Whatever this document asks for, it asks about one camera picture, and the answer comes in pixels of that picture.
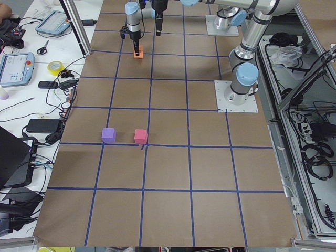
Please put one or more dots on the black phone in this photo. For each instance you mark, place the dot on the black phone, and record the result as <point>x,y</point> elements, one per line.
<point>48,85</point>

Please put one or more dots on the black laptop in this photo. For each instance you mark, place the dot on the black laptop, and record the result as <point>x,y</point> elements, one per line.
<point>17,157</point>

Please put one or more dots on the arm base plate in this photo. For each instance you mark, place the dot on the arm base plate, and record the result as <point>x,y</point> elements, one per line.
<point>228,101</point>
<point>217,26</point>

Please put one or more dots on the teach pendant near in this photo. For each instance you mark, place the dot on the teach pendant near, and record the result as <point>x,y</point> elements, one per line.
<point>17,69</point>

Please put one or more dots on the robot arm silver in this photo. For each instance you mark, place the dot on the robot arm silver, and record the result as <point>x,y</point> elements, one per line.
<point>136,12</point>
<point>245,73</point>

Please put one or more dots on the orange foam cube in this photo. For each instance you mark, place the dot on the orange foam cube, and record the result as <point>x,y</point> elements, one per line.
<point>140,52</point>

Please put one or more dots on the teach pendant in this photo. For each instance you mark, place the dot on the teach pendant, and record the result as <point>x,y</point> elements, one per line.
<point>55,24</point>
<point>17,69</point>

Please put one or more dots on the yellow tape roll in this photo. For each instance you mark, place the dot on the yellow tape roll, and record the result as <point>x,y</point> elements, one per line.
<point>55,67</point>

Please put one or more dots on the teach pendant far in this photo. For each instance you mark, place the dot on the teach pendant far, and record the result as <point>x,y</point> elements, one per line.
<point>55,24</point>

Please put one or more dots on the black power adapter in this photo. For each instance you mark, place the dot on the black power adapter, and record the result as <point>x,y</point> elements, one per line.
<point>43,125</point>

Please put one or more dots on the pink foam cube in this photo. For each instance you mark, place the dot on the pink foam cube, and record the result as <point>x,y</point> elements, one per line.
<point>141,136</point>

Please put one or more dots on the purple foam cube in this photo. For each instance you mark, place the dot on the purple foam cube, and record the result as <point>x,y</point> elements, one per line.
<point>109,135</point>

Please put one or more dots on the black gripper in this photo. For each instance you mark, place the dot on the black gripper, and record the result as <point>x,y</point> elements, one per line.
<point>158,9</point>
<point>135,35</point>

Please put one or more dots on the black handled scissors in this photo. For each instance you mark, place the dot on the black handled scissors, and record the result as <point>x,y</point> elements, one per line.
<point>43,50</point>

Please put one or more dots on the aluminium frame post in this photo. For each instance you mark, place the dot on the aluminium frame post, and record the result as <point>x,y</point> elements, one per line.
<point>73,16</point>

